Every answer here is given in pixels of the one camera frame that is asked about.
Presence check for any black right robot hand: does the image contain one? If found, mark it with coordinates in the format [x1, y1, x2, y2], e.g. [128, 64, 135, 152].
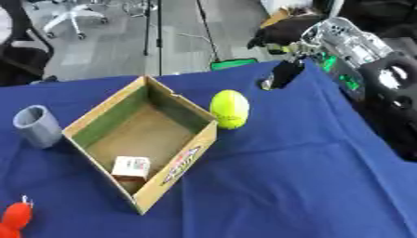
[246, 14, 328, 91]

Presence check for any tan cardboard box green inside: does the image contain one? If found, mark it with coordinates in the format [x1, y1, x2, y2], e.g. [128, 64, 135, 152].
[60, 74, 221, 216]

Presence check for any small white printed box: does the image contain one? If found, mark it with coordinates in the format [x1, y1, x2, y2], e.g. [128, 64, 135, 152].
[111, 155, 154, 183]

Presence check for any green bag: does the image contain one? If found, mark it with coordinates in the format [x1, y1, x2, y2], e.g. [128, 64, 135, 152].
[208, 58, 261, 72]

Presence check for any yellow-green ball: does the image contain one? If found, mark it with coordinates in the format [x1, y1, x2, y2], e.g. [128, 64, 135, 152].
[208, 89, 251, 130]

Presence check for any black tripod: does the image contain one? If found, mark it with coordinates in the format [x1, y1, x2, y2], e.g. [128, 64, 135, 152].
[141, 0, 167, 76]

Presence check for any white office chair base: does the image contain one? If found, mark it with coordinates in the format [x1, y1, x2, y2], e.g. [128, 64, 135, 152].
[40, 0, 111, 41]

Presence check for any black office chair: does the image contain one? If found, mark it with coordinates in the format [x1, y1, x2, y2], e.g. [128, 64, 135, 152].
[0, 0, 59, 87]

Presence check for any grey cylindrical cup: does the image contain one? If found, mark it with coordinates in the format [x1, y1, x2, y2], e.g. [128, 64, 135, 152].
[11, 104, 64, 150]

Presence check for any red toy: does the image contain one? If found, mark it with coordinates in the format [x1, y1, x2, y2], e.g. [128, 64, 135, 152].
[0, 194, 36, 238]

